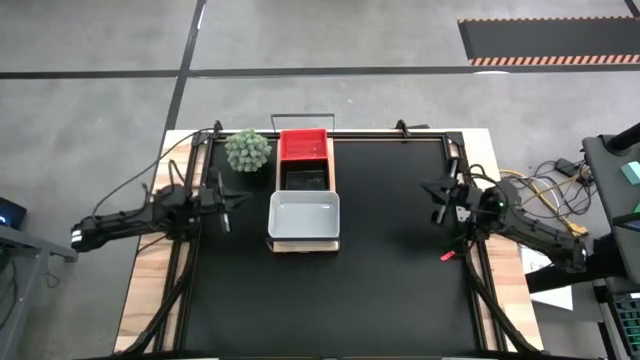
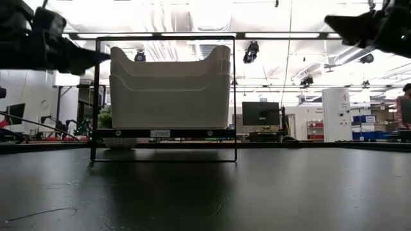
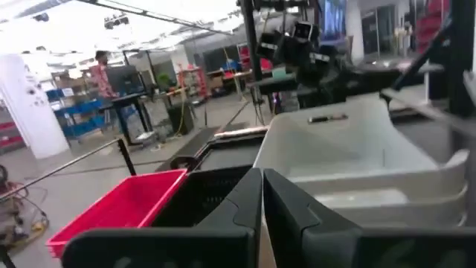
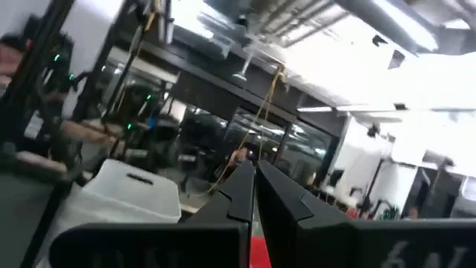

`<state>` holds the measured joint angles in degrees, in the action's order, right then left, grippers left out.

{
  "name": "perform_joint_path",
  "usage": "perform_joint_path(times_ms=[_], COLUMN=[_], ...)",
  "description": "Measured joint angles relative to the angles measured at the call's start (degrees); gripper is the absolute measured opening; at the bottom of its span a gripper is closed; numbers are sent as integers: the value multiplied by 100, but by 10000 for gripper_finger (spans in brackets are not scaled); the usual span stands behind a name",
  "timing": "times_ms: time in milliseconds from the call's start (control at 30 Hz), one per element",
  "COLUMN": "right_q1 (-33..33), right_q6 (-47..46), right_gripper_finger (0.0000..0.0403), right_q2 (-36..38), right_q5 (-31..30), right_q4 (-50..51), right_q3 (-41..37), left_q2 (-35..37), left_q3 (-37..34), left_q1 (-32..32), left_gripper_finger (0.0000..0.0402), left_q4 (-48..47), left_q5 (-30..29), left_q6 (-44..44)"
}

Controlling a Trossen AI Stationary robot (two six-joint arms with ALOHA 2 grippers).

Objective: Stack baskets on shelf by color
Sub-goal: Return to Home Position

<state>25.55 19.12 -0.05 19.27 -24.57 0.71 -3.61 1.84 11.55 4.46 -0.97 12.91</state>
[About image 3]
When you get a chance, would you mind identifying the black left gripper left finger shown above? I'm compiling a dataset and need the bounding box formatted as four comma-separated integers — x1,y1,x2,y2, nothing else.
61,167,263,268

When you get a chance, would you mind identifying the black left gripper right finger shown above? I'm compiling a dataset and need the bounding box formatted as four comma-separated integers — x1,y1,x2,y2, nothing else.
263,169,476,268

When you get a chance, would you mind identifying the red slotted plastic basket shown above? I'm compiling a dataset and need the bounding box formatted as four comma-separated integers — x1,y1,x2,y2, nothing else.
46,169,187,258

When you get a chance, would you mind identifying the black trash bin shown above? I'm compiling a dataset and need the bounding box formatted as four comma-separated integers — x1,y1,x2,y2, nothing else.
167,103,195,135

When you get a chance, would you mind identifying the red storage rack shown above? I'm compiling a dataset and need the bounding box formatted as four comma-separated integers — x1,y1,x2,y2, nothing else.
414,0,453,53

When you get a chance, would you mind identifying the black standing desk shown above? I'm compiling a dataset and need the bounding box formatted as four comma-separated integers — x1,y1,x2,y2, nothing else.
110,92,154,147

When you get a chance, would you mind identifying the blue storage bins rack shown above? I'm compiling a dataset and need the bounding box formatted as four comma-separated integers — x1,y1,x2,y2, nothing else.
46,87,109,139

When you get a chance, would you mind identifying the black monitor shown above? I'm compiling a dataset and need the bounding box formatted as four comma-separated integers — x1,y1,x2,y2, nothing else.
106,65,145,96

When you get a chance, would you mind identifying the person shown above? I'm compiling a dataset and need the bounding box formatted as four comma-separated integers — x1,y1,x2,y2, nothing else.
89,50,120,100

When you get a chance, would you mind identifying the white round column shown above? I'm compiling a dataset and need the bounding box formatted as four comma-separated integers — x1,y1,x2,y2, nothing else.
0,54,71,160

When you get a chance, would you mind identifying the black rig frame post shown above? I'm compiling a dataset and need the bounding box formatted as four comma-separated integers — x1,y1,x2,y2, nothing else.
447,0,476,117
239,0,262,106

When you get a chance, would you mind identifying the floor cable bundle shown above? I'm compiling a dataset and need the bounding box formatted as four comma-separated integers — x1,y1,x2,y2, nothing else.
0,163,50,249

